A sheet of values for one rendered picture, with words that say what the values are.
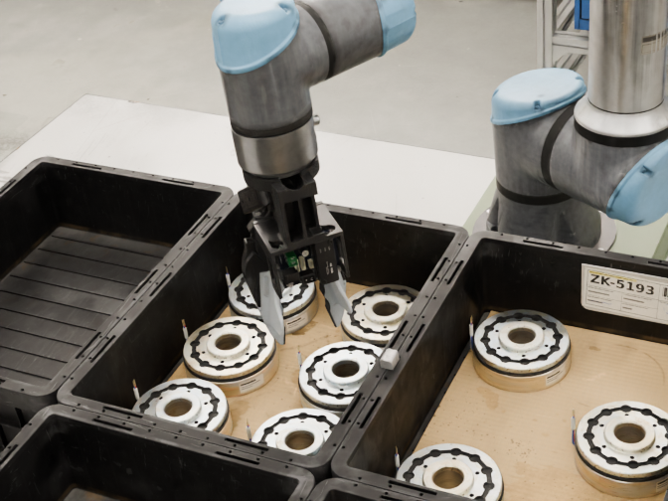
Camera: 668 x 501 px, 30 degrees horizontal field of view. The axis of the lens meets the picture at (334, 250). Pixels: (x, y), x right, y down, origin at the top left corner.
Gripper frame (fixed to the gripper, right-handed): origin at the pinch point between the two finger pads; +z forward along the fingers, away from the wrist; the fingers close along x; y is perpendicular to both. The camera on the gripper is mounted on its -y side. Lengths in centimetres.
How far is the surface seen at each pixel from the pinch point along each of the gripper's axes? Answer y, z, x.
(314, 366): -2.6, 8.1, 0.6
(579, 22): -160, 57, 116
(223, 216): -24.6, 0.1, -2.2
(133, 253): -37.7, 9.5, -12.6
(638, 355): 7.7, 12.4, 33.6
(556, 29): -165, 60, 113
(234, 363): -6.7, 7.5, -7.2
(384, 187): -57, 23, 28
